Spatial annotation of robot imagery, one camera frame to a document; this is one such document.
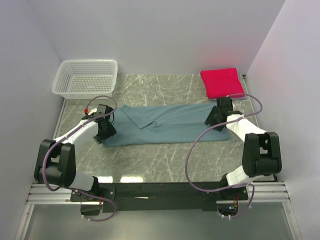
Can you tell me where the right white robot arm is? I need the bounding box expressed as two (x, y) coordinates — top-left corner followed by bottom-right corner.
(205, 97), (282, 200)

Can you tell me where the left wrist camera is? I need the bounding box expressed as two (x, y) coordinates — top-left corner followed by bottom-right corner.
(84, 108), (97, 115)

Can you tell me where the aluminium frame rail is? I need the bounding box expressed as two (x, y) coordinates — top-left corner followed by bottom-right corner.
(26, 182), (291, 205)

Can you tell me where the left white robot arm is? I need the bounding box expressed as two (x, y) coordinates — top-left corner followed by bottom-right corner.
(34, 104), (117, 201)

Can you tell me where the black base crossbar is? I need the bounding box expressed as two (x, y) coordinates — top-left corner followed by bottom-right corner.
(69, 181), (250, 216)

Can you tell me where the folded red t shirt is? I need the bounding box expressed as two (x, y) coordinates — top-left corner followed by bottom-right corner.
(200, 68), (245, 99)

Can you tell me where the blue-grey t shirt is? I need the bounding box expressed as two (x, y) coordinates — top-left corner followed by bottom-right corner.
(103, 103), (216, 147)

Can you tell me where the folded lavender t shirt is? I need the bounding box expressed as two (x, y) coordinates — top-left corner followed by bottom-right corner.
(208, 96), (247, 102)

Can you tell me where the white perforated plastic basket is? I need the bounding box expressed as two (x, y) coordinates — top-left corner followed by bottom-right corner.
(51, 59), (118, 100)

